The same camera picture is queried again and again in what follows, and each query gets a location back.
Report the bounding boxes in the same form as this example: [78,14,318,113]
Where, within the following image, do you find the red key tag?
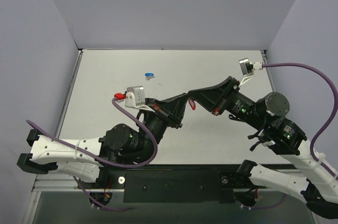
[189,98,196,110]

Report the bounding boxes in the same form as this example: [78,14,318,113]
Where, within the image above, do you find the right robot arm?
[188,77,337,219]

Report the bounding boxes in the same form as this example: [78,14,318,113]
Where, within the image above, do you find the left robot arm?
[17,87,189,188]

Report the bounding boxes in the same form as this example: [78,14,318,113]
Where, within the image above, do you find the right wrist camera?
[239,58,263,87]

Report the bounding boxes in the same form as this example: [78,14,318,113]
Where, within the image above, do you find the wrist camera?
[125,86,149,110]
[239,58,263,87]

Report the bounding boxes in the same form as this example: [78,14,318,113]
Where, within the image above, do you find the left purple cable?
[25,93,159,169]

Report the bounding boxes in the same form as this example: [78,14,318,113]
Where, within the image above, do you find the purple cable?
[253,61,338,180]
[25,93,159,169]

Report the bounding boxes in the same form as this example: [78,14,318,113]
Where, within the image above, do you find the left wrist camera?
[125,86,149,110]

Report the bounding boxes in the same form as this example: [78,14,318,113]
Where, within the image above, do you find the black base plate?
[80,164,255,203]

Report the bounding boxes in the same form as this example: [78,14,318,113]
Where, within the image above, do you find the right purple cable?
[253,61,338,180]

